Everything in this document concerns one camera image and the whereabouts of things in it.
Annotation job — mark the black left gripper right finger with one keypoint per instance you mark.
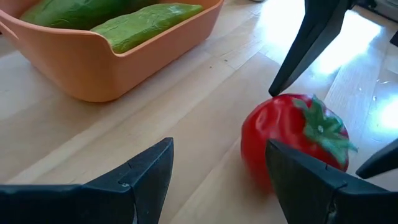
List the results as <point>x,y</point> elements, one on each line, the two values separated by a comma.
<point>326,202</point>

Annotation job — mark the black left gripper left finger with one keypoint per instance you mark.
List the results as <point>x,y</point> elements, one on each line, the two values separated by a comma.
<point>93,205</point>

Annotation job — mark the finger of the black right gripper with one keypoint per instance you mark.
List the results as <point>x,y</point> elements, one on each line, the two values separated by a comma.
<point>382,161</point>
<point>317,28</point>

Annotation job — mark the red toy tomato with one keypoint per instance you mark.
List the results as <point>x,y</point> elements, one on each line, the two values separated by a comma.
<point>280,124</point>

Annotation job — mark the orange plastic basket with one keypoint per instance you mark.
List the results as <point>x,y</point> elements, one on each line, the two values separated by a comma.
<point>77,71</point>

